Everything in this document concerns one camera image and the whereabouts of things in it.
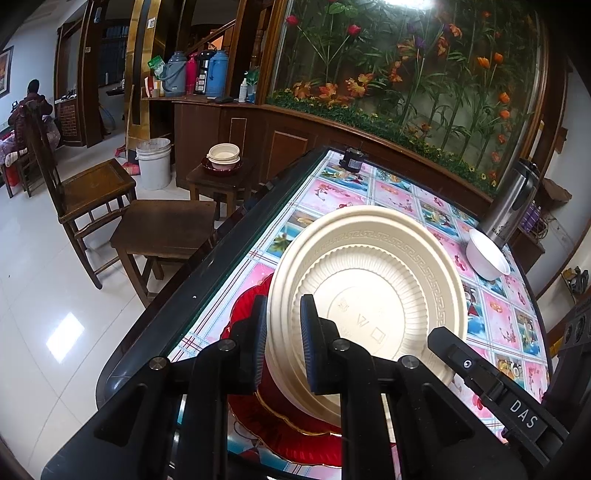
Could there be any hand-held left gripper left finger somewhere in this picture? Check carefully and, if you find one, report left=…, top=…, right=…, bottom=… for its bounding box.
left=41, top=294, right=269, bottom=480

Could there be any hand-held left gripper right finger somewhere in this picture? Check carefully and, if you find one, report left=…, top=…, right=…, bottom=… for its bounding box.
left=299, top=294, right=529, bottom=480

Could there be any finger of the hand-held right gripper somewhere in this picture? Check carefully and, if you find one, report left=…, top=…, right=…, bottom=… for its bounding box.
left=427, top=325, right=570, bottom=468

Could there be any cream ribbed plate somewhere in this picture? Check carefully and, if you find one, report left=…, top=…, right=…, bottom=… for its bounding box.
left=267, top=206, right=469, bottom=423

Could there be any white bowl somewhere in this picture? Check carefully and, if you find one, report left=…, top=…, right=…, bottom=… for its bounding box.
left=465, top=229, right=512, bottom=281

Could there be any red scalloped plate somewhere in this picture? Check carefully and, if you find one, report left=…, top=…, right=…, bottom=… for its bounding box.
left=219, top=272, right=398, bottom=467

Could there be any wooden side cabinet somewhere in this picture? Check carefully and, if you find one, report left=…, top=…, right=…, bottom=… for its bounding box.
left=510, top=178, right=573, bottom=273

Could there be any square wooden stool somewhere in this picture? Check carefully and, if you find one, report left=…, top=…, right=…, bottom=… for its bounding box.
left=110, top=199, right=218, bottom=309

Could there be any small wooden stool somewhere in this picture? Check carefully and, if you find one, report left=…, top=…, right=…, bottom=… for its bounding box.
left=186, top=157, right=259, bottom=220

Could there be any stainless steel flask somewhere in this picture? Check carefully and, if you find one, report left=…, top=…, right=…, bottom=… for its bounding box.
left=478, top=158, right=541, bottom=247

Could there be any printed pink tablecloth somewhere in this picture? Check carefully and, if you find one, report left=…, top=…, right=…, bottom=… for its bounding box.
left=166, top=148, right=552, bottom=480

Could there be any cream bowl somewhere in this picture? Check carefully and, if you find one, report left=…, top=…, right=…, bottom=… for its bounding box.
left=206, top=156, right=244, bottom=171
left=208, top=143, right=241, bottom=163

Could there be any dark red plate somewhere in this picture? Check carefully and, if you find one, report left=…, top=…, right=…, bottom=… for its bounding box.
left=201, top=157, right=245, bottom=174

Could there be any small black device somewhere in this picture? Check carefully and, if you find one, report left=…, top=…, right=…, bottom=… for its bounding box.
left=339, top=147, right=366, bottom=172

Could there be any white plastic bucket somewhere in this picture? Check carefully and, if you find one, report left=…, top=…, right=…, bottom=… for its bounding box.
left=136, top=137, right=172, bottom=191

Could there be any wooden partition cabinet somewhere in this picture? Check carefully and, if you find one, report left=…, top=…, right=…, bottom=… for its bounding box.
left=141, top=0, right=571, bottom=222

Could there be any wooden chair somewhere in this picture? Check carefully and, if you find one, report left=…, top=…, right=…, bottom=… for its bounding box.
left=23, top=99, right=138, bottom=291
left=2, top=150, right=40, bottom=199

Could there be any blue thermos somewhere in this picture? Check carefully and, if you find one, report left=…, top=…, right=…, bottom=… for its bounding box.
left=205, top=50, right=230, bottom=99

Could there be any black pump thermos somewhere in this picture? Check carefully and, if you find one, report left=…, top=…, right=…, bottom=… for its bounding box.
left=194, top=50, right=215, bottom=95

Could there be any grey-blue thermos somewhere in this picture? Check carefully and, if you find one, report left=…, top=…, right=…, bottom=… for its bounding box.
left=163, top=52, right=188, bottom=97

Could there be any artificial flower glass display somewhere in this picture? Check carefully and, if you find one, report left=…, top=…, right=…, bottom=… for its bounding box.
left=267, top=0, right=550, bottom=195

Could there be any gold trimmed pillar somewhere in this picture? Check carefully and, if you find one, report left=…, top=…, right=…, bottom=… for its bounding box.
left=124, top=0, right=168, bottom=139

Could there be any framed wall picture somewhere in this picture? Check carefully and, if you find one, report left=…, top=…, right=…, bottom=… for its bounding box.
left=0, top=45, right=14, bottom=97

